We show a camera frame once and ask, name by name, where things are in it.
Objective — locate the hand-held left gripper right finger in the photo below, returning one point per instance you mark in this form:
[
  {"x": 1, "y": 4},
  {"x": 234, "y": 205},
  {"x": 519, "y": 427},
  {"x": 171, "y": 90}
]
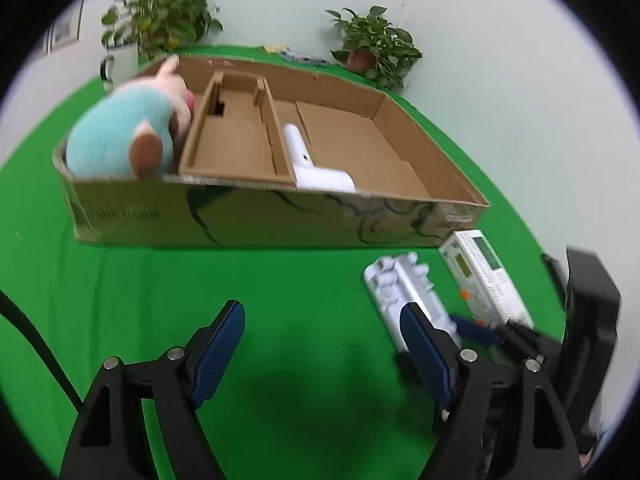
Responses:
[{"x": 425, "y": 355}]

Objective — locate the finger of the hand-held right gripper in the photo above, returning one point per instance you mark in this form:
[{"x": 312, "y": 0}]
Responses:
[{"x": 470, "y": 330}]

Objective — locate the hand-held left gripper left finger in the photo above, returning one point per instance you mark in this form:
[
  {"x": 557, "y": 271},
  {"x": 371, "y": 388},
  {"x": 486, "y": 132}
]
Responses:
[{"x": 220, "y": 350}]

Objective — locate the white and green carton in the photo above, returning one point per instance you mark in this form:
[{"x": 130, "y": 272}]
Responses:
[{"x": 480, "y": 270}]

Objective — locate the white moulded plastic tray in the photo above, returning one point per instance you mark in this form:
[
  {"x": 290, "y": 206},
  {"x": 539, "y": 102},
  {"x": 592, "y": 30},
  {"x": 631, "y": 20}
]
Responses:
[{"x": 400, "y": 285}]

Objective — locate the large shallow cardboard box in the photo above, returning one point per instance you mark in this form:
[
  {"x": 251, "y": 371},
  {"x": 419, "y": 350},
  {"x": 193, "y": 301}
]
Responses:
[{"x": 250, "y": 220}]

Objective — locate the white handheld device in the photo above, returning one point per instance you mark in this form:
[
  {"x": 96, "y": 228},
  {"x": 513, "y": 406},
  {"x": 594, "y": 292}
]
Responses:
[{"x": 320, "y": 180}]

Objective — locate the brown cardboard insert tray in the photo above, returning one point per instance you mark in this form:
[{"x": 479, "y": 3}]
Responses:
[{"x": 230, "y": 145}]

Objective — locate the green tablecloth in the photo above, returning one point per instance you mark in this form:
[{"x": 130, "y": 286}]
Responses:
[{"x": 150, "y": 300}]

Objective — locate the pink and teal plush pig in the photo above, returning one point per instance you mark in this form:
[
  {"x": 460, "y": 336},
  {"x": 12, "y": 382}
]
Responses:
[{"x": 115, "y": 130}]

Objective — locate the blue patterned cloth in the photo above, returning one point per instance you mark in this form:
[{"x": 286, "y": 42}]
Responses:
[{"x": 305, "y": 57}]

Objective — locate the potted plant in red pot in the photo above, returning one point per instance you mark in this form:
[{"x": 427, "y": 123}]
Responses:
[{"x": 375, "y": 40}]

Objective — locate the yellow item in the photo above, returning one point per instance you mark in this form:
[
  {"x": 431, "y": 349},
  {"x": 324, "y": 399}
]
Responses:
[{"x": 272, "y": 49}]

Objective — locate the bushy potted plant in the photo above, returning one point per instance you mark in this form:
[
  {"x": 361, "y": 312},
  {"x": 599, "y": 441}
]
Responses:
[{"x": 160, "y": 15}]

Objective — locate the wall of framed certificates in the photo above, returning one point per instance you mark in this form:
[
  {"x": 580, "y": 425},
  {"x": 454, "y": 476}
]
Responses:
[{"x": 65, "y": 27}]

